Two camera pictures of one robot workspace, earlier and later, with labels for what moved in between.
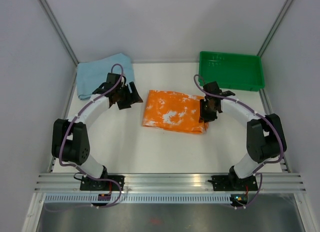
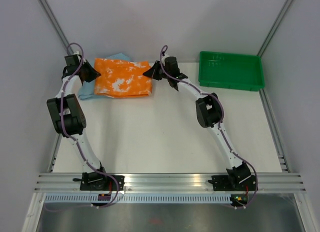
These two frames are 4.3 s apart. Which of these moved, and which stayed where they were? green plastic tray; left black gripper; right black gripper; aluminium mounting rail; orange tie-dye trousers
Moved: right black gripper; left black gripper; orange tie-dye trousers
Stayed: green plastic tray; aluminium mounting rail
